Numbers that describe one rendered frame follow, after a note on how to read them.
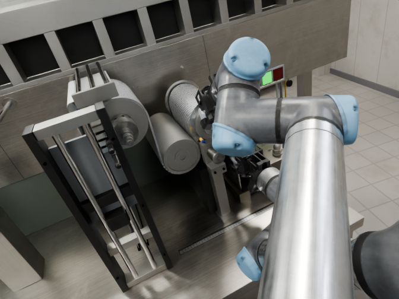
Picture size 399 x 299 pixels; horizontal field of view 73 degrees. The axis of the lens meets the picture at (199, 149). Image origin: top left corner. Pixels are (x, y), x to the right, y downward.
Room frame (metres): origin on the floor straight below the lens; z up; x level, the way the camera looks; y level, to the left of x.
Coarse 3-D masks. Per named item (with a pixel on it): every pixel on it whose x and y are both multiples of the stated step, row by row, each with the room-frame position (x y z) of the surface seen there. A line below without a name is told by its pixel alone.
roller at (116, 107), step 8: (112, 104) 0.67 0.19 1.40; (120, 104) 0.67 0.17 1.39; (128, 104) 0.68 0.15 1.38; (136, 104) 0.68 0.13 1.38; (112, 112) 0.67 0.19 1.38; (120, 112) 0.67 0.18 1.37; (128, 112) 0.68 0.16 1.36; (136, 112) 0.68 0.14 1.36; (144, 112) 0.69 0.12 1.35; (136, 120) 0.68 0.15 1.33; (144, 120) 0.69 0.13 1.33; (144, 128) 0.68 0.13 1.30
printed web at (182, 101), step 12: (120, 84) 0.84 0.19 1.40; (180, 84) 0.96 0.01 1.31; (120, 96) 0.69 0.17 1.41; (132, 96) 0.73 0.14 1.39; (180, 96) 0.87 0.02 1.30; (192, 96) 0.82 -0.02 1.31; (144, 108) 0.69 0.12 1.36; (180, 108) 0.82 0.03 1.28; (192, 108) 0.75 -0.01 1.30; (180, 120) 0.84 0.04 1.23; (156, 144) 0.69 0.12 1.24
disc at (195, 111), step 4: (196, 108) 0.72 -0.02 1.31; (192, 112) 0.72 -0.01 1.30; (196, 112) 0.72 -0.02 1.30; (192, 116) 0.72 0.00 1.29; (196, 116) 0.72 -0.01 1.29; (192, 120) 0.71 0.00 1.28; (192, 124) 0.71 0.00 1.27; (192, 128) 0.71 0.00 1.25; (192, 132) 0.71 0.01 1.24; (196, 132) 0.71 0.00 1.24; (196, 136) 0.71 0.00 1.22; (200, 136) 0.72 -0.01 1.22; (204, 140) 0.72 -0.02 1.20
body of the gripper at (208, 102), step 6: (210, 78) 0.58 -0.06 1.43; (210, 84) 0.63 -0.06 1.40; (198, 90) 0.62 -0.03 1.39; (204, 90) 0.62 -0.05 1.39; (210, 90) 0.56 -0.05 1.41; (204, 96) 0.61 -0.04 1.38; (210, 96) 0.55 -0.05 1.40; (198, 102) 0.64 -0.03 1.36; (204, 102) 0.60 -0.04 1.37; (210, 102) 0.60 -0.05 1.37; (204, 108) 0.62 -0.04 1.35; (210, 108) 0.59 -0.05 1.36; (210, 114) 0.58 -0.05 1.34; (210, 120) 0.59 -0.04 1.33
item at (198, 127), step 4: (196, 120) 0.71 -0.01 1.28; (200, 120) 0.71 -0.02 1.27; (196, 124) 0.71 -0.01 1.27; (200, 124) 0.71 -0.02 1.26; (196, 128) 0.71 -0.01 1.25; (200, 128) 0.71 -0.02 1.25; (200, 132) 0.71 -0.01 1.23; (204, 132) 0.71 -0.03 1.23; (204, 136) 0.71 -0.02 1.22; (208, 136) 0.72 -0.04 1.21
